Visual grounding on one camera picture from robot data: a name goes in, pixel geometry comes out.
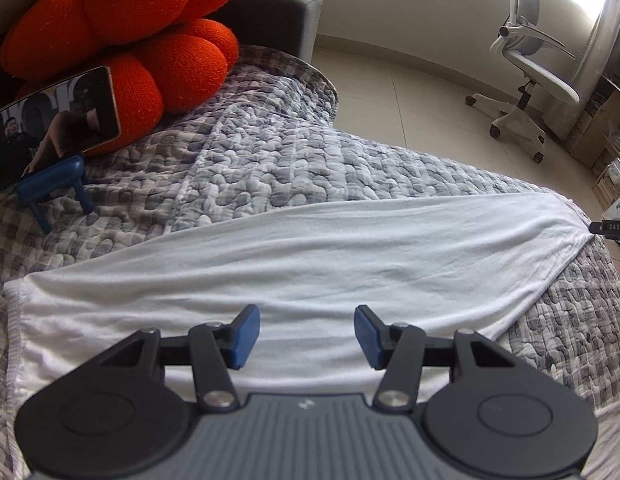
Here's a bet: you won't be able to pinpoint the beige curtain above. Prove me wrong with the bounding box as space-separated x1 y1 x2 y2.
572 0 620 141

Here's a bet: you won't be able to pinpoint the grey checked quilt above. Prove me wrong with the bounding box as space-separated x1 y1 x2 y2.
0 44 620 480

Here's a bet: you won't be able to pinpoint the wooden shelf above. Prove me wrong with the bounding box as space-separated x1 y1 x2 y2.
565 75 620 211

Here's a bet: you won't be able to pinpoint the blue phone stand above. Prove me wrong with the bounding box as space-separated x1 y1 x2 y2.
16 155 95 233

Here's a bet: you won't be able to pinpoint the white office chair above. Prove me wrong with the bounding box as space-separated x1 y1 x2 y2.
465 0 581 164

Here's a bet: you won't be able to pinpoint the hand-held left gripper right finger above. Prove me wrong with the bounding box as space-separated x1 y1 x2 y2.
354 304 524 414

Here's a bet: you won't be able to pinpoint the orange flower-shaped cushion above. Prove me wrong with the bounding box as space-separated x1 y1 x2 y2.
0 0 243 156

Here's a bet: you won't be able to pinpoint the grey sofa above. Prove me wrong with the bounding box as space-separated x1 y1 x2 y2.
0 0 323 63

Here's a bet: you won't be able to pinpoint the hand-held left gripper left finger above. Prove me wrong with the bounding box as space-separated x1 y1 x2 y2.
96 304 262 414

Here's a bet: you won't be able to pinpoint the smartphone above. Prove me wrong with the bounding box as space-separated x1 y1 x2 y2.
0 66 122 196

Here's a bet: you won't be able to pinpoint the white pants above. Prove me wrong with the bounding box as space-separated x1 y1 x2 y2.
4 191 593 406

